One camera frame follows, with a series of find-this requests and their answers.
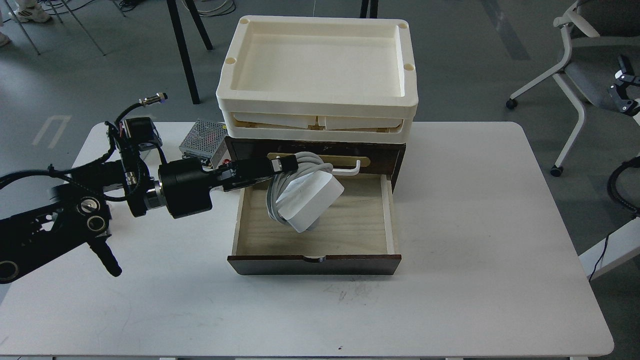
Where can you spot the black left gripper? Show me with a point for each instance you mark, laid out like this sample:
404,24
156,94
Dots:
186,186

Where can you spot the white power strip with cable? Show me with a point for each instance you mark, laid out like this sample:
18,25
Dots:
298,198

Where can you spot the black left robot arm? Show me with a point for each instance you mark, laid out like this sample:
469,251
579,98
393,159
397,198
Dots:
134,170

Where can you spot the metal mesh power supply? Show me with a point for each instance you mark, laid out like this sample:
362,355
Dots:
206,142

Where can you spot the open wooden drawer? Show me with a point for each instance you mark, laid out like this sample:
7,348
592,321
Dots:
355,236

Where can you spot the cream lower tray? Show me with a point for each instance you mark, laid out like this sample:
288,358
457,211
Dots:
317,128

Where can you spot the cream plastic top tray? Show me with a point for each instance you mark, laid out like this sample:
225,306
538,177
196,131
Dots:
320,66

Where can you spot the black table legs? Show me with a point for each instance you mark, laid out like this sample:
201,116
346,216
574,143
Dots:
179,35

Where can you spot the white office chair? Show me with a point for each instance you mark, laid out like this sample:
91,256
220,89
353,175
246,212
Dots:
606,76

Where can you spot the white drawer handle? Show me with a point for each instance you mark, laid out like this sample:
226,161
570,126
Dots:
348,172

